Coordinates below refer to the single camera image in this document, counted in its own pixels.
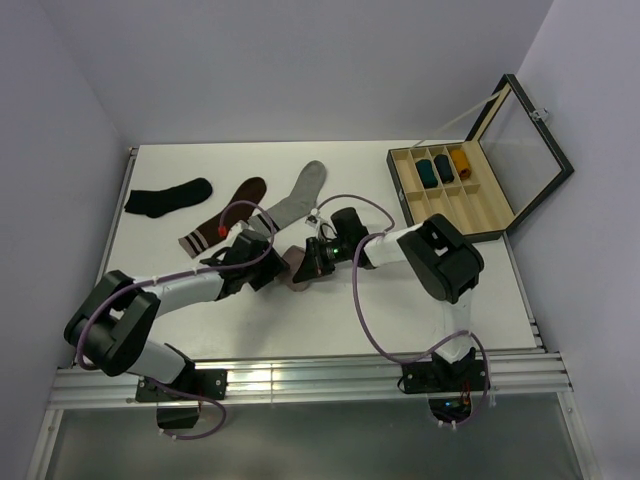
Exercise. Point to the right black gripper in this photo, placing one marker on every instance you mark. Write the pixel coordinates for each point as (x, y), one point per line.
(314, 264)

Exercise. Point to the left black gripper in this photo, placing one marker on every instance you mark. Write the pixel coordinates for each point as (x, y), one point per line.
(273, 264)

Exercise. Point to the beige sock with red stripes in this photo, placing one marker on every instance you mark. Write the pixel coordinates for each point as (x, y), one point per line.
(294, 257)

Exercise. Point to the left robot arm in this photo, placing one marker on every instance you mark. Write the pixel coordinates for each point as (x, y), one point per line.
(112, 326)

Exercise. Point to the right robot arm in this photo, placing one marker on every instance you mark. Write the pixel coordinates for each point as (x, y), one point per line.
(445, 263)

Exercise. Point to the grey striped sock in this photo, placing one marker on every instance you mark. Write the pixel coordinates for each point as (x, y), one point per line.
(298, 204)

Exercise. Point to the brown striped sock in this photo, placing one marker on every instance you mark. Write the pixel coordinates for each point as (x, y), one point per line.
(239, 208)

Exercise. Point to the teal rolled sock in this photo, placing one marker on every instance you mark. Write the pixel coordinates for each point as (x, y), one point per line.
(426, 174)

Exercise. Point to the black sock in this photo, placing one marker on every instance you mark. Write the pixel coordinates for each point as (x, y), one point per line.
(155, 204)

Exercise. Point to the dark blue rolled sock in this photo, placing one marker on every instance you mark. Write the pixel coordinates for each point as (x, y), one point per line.
(444, 169)

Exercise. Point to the mustard rolled sock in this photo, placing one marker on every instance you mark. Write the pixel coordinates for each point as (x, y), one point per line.
(461, 163)

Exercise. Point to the black compartment box with lid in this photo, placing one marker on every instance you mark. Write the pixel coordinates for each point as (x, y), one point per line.
(516, 164)

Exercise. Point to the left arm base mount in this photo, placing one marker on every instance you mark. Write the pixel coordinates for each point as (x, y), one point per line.
(179, 405)

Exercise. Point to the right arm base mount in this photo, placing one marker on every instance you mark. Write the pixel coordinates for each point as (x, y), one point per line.
(449, 388)

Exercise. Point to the aluminium frame rail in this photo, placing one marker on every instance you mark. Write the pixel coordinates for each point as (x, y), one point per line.
(302, 381)

